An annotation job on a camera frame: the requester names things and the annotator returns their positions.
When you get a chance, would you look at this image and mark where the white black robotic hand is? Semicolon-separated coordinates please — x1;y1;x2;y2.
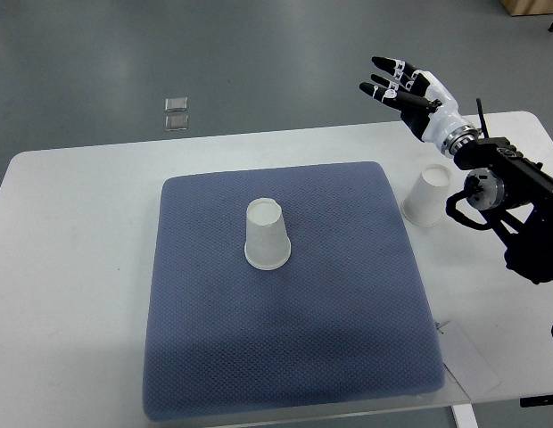
359;56;479;158

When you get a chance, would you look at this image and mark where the white paper cup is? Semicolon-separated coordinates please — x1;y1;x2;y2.
401;164;451;227
244;198;292;271

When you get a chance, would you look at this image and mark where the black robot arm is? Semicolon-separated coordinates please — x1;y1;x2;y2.
445;100;553;284

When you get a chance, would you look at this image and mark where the wooden furniture corner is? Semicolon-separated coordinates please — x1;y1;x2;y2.
499;0;553;17

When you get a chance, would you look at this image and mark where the white paper cup on cushion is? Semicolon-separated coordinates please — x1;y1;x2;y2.
244;198;292;271

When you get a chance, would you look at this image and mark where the blue mesh cushion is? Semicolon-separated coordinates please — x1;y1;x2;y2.
143;161;445;421

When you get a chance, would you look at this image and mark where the upper metal floor plate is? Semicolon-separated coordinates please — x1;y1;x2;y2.
164;96;188;112

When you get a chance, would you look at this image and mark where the white paper tag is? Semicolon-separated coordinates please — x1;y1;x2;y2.
437;322;500;399

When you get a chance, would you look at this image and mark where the white table leg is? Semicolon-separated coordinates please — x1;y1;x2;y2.
451;404;478;428

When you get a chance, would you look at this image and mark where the black table control panel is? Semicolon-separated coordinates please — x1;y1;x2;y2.
519;394;553;408

